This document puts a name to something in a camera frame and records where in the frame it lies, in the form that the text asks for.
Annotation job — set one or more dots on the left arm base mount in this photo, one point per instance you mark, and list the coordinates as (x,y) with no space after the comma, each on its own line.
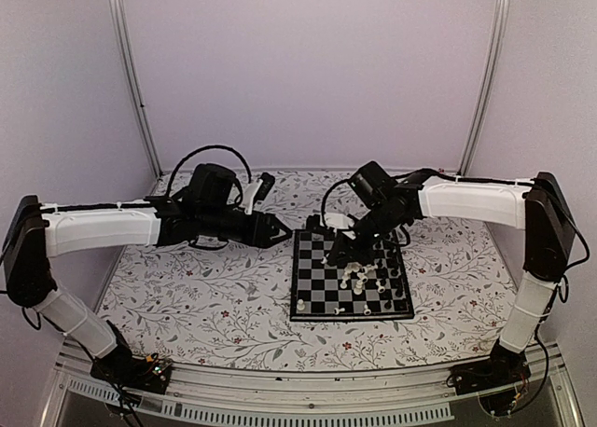
(150,374)

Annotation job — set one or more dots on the floral patterned table mat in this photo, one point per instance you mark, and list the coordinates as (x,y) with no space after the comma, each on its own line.
(230,308)

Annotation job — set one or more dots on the front aluminium rail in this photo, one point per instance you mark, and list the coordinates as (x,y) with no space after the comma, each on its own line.
(212,396)

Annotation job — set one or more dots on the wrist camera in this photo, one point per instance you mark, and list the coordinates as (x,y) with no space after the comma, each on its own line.
(370,183)
(213,188)

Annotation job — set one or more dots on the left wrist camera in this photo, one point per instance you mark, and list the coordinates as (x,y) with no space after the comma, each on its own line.
(213,188)

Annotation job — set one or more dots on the right aluminium frame post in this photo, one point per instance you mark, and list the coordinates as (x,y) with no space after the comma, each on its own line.
(496,41)

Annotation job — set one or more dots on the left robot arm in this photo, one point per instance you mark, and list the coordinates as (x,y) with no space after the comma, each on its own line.
(39,232)

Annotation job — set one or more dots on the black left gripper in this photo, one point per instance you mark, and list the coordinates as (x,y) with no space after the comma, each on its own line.
(261,238)

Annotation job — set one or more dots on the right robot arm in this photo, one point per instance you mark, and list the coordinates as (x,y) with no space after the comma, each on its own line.
(529,219)

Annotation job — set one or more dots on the aluminium frame post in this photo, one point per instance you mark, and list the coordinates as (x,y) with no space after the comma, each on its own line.
(118,15)
(496,41)

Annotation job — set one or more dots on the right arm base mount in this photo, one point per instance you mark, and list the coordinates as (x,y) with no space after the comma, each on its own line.
(499,385)

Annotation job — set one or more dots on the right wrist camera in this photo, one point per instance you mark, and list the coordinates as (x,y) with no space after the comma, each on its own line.
(370,183)

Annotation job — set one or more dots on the black and white chess board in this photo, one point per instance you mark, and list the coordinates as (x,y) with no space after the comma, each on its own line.
(382,286)

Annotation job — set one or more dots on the left aluminium frame post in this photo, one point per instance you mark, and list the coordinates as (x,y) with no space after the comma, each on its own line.
(118,15)

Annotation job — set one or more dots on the aluminium rail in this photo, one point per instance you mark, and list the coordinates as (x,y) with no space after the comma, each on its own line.
(331,169)
(212,396)

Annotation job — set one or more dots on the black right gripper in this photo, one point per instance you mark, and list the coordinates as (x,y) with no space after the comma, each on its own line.
(349,251)

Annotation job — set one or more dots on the back aluminium rail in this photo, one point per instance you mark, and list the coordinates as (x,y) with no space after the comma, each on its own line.
(331,169)

